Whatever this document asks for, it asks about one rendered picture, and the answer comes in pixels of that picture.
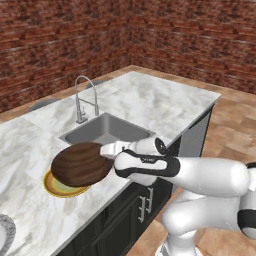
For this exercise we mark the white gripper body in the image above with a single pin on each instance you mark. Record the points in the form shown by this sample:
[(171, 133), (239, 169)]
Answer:
[(108, 150)]

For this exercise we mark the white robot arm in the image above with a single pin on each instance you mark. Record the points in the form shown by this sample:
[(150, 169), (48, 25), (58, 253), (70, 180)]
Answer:
[(206, 176)]

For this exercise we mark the dark cabinet door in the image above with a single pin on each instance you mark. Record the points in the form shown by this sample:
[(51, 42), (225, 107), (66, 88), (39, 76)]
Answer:
[(116, 230), (160, 196)]

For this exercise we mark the steel sink basin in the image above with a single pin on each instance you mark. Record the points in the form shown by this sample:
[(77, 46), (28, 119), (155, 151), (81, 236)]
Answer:
[(110, 128)]

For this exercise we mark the steel spring tap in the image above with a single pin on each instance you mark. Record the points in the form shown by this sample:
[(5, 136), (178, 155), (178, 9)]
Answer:
[(80, 106)]

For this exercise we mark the yellow plate with green centre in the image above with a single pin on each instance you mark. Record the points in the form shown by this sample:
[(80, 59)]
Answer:
[(56, 190)]

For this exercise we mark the grey marbled plate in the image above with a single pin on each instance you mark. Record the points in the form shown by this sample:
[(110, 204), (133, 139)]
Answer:
[(7, 230)]

